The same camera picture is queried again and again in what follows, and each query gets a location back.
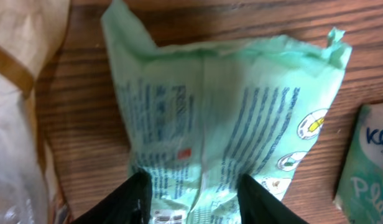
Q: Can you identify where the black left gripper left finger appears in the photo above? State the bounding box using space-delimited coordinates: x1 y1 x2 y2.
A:
72 171 152 224

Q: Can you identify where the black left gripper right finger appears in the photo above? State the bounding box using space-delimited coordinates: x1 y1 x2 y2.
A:
237 174 308 224

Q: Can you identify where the Kleenex pocket tissue pack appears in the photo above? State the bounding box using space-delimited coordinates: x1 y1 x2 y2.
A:
334 103 383 224

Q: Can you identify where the green wet wipes pack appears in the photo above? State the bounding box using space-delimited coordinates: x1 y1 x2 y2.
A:
101 1 352 223

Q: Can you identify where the beans packet with barcode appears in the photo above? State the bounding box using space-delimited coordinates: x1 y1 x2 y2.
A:
0 0 72 224

